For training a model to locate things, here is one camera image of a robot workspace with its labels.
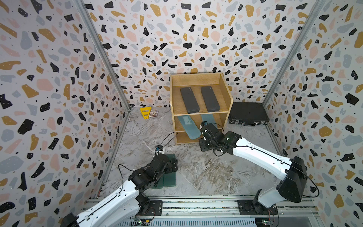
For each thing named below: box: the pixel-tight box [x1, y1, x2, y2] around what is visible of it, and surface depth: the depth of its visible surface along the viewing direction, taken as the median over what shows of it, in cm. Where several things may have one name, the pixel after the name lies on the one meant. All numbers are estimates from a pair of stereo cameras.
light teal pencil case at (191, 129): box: [177, 115, 201, 140], surface depth 89 cm
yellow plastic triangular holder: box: [139, 106, 152, 120], surface depth 119 cm
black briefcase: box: [228, 102, 270, 127], surface depth 112 cm
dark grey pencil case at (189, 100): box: [180, 87, 200, 114], surface depth 82 cm
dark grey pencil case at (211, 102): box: [200, 85, 221, 113], surface depth 84 cm
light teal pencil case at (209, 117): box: [201, 113, 216, 124], surface depth 94 cm
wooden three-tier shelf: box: [170, 72, 234, 145], surface depth 88 cm
